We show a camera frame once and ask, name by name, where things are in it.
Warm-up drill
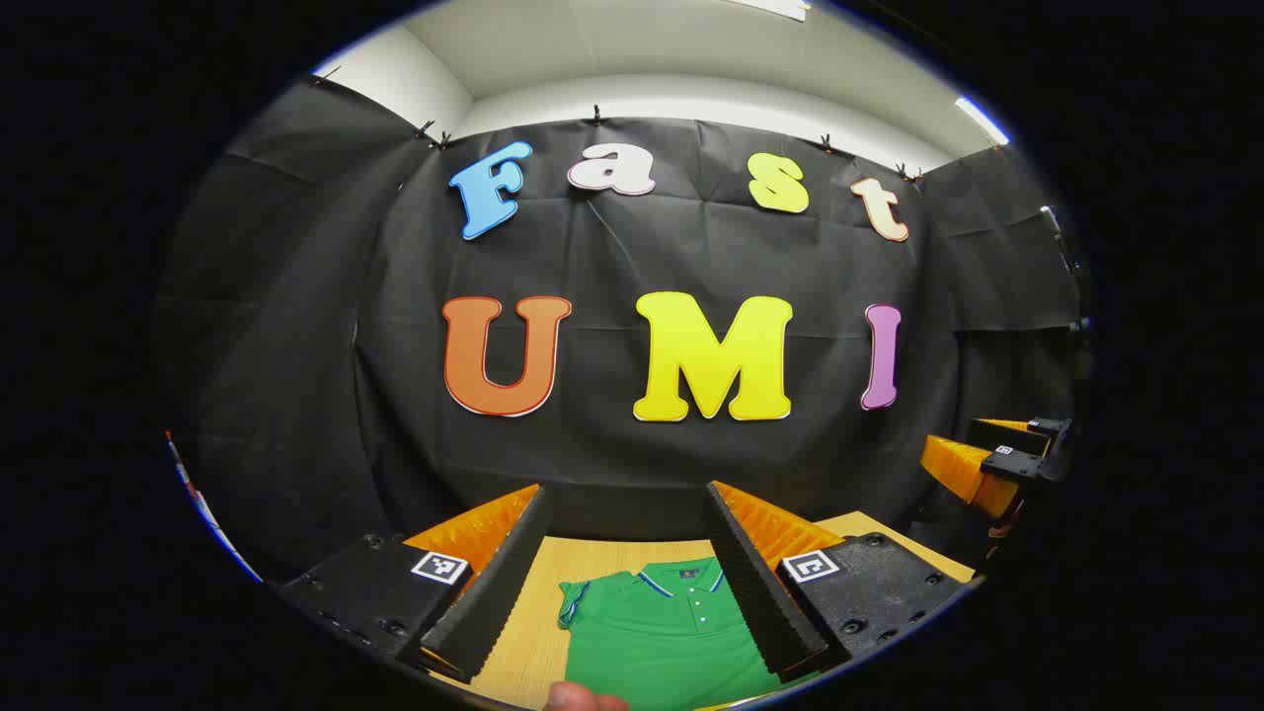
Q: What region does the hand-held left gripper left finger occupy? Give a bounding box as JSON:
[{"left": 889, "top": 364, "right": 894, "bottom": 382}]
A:
[{"left": 272, "top": 482, "right": 552, "bottom": 684}]

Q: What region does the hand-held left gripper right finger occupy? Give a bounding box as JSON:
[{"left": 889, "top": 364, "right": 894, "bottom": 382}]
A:
[{"left": 703, "top": 480, "right": 979, "bottom": 684}]

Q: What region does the green T-shirt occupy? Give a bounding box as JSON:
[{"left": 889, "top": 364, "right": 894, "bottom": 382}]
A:
[{"left": 558, "top": 556, "right": 821, "bottom": 711}]

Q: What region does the ceiling light panel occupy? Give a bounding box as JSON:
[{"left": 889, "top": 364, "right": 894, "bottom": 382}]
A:
[
  {"left": 729, "top": 0, "right": 813, "bottom": 22},
  {"left": 955, "top": 95, "right": 1011, "bottom": 148}
]

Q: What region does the row of backdrop clips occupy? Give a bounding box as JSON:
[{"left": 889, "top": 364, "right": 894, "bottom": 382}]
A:
[{"left": 314, "top": 64, "right": 926, "bottom": 185}]

